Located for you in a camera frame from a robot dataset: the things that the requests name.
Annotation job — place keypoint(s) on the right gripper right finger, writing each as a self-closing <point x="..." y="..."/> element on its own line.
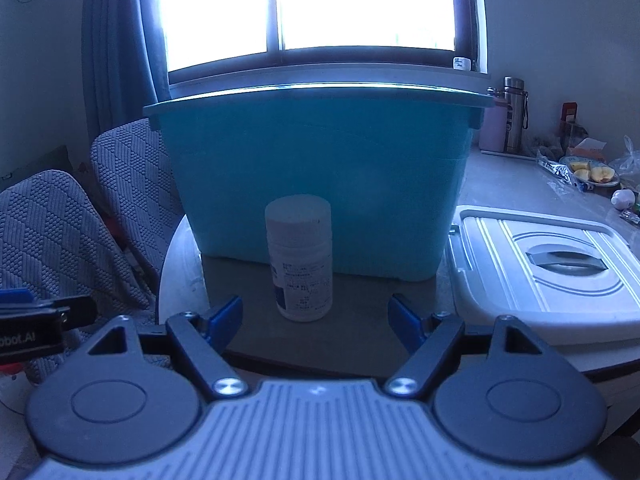
<point x="432" y="344"/>

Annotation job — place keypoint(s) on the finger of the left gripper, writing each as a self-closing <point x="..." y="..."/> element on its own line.
<point x="16" y="296"/>

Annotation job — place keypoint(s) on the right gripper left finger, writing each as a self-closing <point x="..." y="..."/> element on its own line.
<point x="197" y="342"/>

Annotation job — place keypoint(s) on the white pill bottle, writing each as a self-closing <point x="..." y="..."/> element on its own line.
<point x="299" y="238"/>

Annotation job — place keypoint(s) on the white bin lid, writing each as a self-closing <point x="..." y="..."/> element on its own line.
<point x="572" y="281"/>

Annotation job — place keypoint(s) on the near grey covered chair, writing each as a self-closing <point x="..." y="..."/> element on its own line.
<point x="55" y="244"/>

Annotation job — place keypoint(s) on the grey covered chair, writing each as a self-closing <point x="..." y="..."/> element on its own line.
<point x="133" y="171"/>
<point x="55" y="244"/>

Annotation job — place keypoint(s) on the far grey covered chair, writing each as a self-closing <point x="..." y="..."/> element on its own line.
<point x="133" y="171"/>

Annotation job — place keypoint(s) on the teal plastic storage bin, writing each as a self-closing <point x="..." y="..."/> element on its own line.
<point x="389" y="159"/>

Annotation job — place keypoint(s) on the foil snack packet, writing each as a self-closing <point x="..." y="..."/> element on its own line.
<point x="562" y="172"/>

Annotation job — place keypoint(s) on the plate of apple slices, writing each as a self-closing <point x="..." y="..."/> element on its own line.
<point x="591" y="171"/>

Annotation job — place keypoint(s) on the white round jar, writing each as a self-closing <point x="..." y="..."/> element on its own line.
<point x="623" y="199"/>

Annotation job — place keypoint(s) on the orange tissue box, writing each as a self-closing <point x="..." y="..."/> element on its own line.
<point x="589" y="148"/>

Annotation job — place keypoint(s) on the steel thermos flask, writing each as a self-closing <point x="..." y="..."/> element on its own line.
<point x="517" y="118"/>

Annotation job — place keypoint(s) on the red box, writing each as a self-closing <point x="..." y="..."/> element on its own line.
<point x="568" y="117"/>

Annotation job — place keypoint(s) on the clear plastic bag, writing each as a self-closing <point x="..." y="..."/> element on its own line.
<point x="627" y="166"/>

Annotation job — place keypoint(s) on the small white cup on sill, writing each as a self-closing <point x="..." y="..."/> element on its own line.
<point x="461" y="63"/>

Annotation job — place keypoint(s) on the window frame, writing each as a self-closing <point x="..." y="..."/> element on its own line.
<point x="213" y="37"/>

